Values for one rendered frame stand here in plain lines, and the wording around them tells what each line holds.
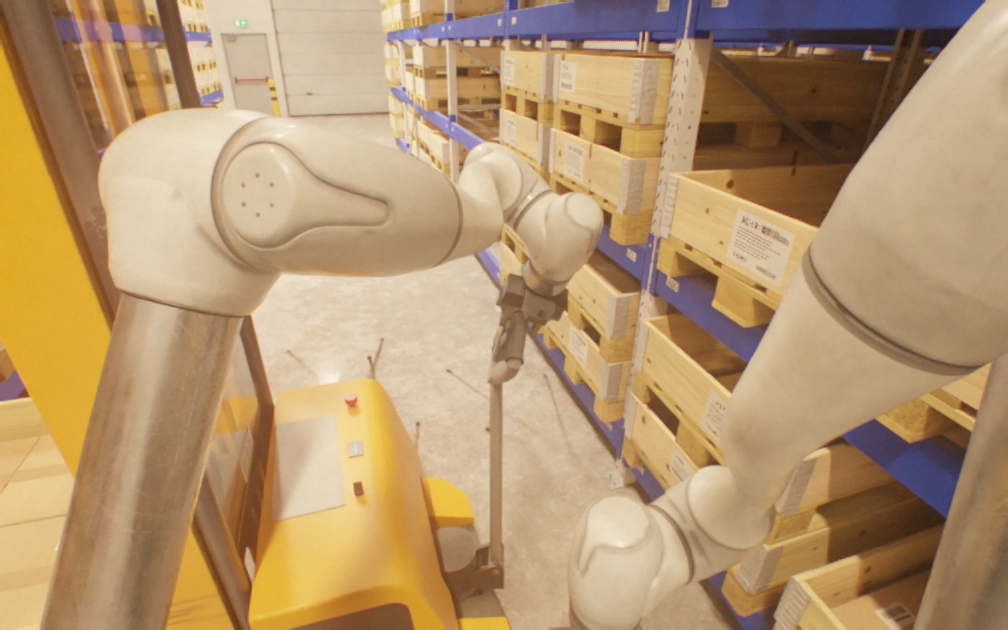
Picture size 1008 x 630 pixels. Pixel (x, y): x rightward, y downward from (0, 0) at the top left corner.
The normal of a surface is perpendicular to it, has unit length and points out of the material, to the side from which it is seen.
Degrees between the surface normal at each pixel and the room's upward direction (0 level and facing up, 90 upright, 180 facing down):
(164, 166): 61
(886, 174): 79
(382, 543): 14
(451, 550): 0
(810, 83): 90
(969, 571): 93
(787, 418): 107
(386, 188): 70
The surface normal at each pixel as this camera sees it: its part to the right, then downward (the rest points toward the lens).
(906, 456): -0.96, 0.13
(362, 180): 0.78, -0.18
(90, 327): 0.29, 0.45
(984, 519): -0.99, 0.09
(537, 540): 0.01, -0.88
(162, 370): 0.46, 0.09
